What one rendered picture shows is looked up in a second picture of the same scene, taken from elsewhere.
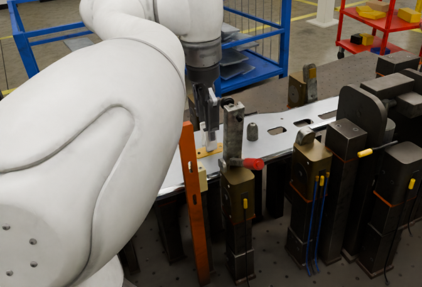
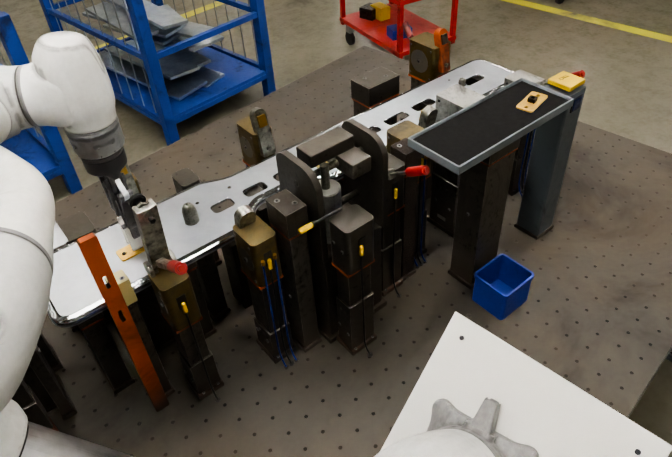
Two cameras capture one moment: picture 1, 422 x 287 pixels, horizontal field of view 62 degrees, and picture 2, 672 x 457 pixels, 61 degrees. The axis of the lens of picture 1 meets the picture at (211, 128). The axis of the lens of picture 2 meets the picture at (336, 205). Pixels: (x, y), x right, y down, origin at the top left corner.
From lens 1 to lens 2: 0.37 m
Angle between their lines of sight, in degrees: 15
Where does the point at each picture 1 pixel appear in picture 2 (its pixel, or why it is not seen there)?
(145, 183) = (15, 357)
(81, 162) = not seen: outside the picture
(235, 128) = (151, 229)
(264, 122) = (207, 196)
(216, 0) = (99, 84)
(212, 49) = (108, 137)
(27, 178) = not seen: outside the picture
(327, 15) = not seen: outside the picture
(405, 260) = (390, 326)
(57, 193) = not seen: outside the picture
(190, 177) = (109, 293)
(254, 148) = (193, 235)
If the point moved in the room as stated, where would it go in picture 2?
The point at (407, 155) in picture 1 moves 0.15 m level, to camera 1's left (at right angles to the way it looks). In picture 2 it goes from (350, 222) to (275, 242)
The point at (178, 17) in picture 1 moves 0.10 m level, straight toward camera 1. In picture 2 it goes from (54, 110) to (57, 141)
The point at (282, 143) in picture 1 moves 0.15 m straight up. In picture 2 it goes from (228, 222) to (215, 166)
